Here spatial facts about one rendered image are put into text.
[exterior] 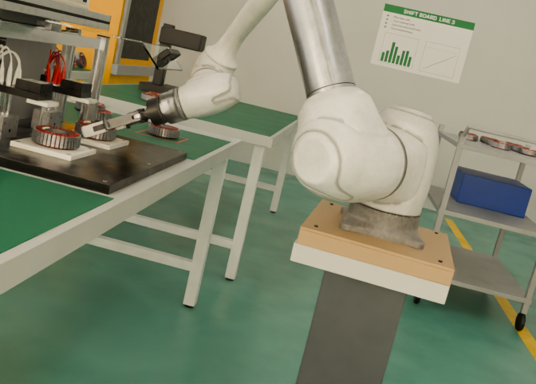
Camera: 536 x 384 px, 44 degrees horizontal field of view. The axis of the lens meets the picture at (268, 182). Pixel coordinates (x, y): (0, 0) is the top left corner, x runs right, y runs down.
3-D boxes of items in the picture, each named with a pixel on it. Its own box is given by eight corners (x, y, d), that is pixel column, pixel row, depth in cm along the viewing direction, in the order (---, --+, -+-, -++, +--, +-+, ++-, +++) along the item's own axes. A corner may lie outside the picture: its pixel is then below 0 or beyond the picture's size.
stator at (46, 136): (84, 147, 164) (87, 132, 163) (71, 153, 153) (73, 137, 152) (40, 136, 164) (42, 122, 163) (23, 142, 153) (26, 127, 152)
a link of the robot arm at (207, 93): (189, 128, 175) (195, 108, 187) (244, 112, 173) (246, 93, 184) (174, 93, 170) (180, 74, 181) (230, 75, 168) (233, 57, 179)
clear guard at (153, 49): (182, 70, 195) (186, 50, 194) (158, 69, 172) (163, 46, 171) (79, 46, 198) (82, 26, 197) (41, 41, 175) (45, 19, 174)
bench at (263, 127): (281, 212, 504) (304, 116, 491) (238, 286, 323) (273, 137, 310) (145, 177, 514) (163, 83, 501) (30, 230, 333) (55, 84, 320)
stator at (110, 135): (120, 140, 187) (123, 127, 186) (105, 143, 176) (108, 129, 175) (84, 130, 188) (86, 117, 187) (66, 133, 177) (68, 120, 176)
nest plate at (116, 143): (128, 144, 189) (129, 140, 189) (109, 150, 174) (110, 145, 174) (79, 132, 190) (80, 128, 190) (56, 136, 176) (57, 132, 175)
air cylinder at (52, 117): (59, 129, 187) (62, 111, 186) (47, 132, 180) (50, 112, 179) (42, 125, 187) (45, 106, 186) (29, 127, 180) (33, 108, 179)
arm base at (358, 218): (414, 226, 158) (420, 203, 157) (423, 251, 137) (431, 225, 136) (340, 207, 160) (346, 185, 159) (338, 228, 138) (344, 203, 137)
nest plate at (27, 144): (96, 154, 165) (96, 149, 165) (70, 160, 150) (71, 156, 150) (40, 140, 167) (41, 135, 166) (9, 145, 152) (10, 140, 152)
